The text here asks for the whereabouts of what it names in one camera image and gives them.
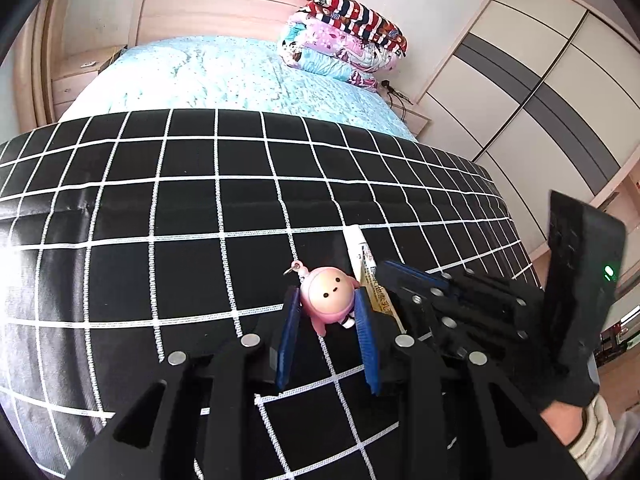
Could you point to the light wooden headboard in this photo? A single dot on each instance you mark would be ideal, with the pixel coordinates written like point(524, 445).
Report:
point(210, 10)

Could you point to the white grey sliding wardrobe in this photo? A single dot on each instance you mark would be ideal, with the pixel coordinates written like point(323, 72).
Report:
point(500, 85)

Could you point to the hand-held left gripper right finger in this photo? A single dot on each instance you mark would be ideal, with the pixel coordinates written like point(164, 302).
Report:
point(367, 345)

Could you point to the black white checked blanket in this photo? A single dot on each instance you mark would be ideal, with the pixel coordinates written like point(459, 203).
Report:
point(150, 260)

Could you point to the pink printed quilt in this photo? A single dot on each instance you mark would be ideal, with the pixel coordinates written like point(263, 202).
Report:
point(340, 42)

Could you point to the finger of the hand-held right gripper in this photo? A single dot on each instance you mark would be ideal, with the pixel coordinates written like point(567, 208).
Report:
point(450, 320)
point(410, 274)

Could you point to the light blue bed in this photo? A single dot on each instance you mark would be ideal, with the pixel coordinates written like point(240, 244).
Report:
point(200, 75)

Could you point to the red white striped pillow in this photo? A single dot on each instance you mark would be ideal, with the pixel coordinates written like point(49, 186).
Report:
point(350, 15)

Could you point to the light blue printed quilt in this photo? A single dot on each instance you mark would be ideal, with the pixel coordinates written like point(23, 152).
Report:
point(315, 62)

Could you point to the person's right forearm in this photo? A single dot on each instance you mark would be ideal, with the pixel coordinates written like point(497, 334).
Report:
point(595, 430)

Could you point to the red and white clutter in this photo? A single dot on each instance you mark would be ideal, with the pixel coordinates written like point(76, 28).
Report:
point(620, 332)

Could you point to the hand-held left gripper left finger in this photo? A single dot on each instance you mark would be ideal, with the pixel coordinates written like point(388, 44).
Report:
point(289, 340)

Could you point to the pink toy figure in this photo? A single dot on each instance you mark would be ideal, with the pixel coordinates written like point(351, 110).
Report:
point(327, 295)

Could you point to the white and yellow tube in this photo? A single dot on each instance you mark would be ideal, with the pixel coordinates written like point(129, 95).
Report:
point(361, 255)

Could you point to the wooden bedside table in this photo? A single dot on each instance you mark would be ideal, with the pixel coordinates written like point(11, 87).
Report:
point(75, 80)
point(417, 120)

